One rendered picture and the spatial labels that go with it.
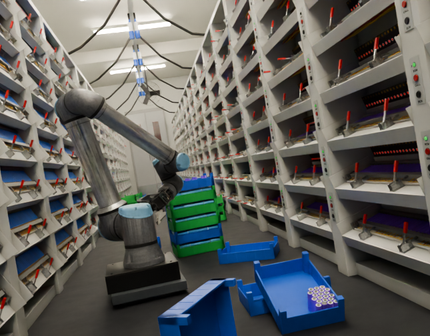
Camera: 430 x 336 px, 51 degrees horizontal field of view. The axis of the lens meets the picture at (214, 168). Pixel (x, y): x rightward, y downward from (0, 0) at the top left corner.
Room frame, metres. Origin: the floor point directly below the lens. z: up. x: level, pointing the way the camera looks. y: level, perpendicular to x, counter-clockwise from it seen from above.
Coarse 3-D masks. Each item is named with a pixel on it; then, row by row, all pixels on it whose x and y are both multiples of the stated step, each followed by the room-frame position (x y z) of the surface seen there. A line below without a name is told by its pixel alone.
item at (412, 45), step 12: (396, 0) 1.19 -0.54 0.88; (420, 0) 1.11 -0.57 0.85; (396, 12) 1.20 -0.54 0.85; (420, 12) 1.11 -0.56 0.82; (408, 36) 1.16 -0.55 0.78; (408, 48) 1.17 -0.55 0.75; (420, 48) 1.12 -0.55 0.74; (408, 60) 1.18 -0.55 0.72; (420, 60) 1.13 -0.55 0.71; (408, 72) 1.19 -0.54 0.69; (408, 84) 1.20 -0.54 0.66; (420, 108) 1.16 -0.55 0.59; (420, 120) 1.17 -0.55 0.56; (420, 132) 1.18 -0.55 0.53; (420, 144) 1.19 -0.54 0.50; (420, 156) 1.19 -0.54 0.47
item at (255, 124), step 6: (264, 108) 2.76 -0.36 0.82; (264, 114) 3.20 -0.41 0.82; (252, 120) 3.19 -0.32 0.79; (258, 120) 3.09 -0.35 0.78; (264, 120) 2.68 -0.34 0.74; (246, 126) 3.18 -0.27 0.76; (252, 126) 3.00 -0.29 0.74; (258, 126) 2.86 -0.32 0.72; (264, 126) 2.74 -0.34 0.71; (252, 132) 3.08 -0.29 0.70
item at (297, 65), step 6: (300, 42) 1.89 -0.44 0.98; (300, 60) 1.96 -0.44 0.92; (282, 66) 2.50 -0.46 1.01; (288, 66) 2.11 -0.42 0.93; (294, 66) 2.05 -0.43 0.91; (300, 66) 1.99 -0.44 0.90; (270, 72) 2.49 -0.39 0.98; (282, 72) 2.21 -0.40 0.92; (288, 72) 2.14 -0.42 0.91; (294, 72) 2.08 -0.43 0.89; (300, 72) 2.41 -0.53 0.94; (270, 78) 2.49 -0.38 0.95; (276, 78) 2.33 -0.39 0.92; (282, 78) 2.25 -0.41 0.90; (288, 78) 2.47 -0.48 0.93; (270, 84) 2.46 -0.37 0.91; (276, 84) 2.37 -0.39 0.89
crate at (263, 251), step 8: (232, 248) 2.57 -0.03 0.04; (240, 248) 2.56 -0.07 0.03; (248, 248) 2.54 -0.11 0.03; (256, 248) 2.53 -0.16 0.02; (264, 248) 2.52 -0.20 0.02; (272, 248) 2.31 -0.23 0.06; (224, 256) 2.38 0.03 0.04; (232, 256) 2.37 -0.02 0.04; (240, 256) 2.36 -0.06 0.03; (248, 256) 2.34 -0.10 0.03; (256, 256) 2.33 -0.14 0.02; (264, 256) 2.32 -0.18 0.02; (272, 256) 2.31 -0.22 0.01
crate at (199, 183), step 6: (204, 174) 2.98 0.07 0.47; (210, 174) 2.81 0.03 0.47; (192, 180) 2.78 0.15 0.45; (198, 180) 2.79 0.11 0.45; (204, 180) 2.80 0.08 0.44; (210, 180) 2.81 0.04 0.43; (186, 186) 2.77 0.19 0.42; (192, 186) 2.78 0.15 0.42; (198, 186) 2.79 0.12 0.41; (204, 186) 2.79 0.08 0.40
